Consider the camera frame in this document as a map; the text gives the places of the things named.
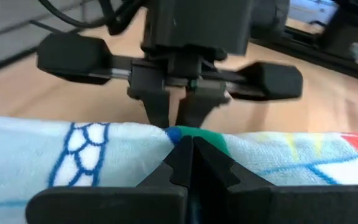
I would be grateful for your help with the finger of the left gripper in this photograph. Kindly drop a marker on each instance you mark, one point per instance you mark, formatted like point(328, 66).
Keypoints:
point(197, 109)
point(157, 105)

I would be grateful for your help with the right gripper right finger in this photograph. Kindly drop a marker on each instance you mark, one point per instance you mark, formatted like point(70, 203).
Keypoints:
point(275, 205)

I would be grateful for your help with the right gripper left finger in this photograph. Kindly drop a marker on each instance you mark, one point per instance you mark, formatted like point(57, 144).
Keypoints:
point(120, 205)

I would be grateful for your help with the green dinosaur print towel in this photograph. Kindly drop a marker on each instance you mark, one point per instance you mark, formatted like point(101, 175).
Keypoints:
point(26, 149)

